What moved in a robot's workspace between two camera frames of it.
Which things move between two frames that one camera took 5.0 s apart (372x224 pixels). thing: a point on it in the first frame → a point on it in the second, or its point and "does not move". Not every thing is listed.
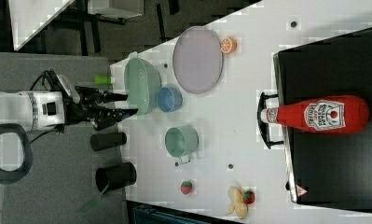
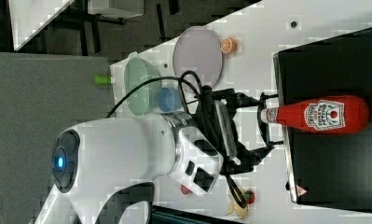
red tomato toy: x=249 y=197 does not move
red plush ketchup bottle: x=330 y=115 does not move
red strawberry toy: x=186 y=188 does not move
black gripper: x=88 y=105 → x=205 y=119
